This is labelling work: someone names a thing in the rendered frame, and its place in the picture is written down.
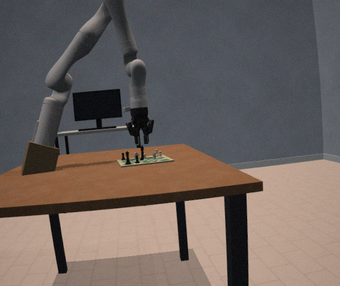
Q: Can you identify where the green and cream chessboard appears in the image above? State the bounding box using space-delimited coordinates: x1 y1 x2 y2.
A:
117 155 174 167

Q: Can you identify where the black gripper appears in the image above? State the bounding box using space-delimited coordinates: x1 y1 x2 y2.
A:
126 107 154 145

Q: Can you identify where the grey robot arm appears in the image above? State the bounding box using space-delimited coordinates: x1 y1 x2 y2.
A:
32 0 148 147

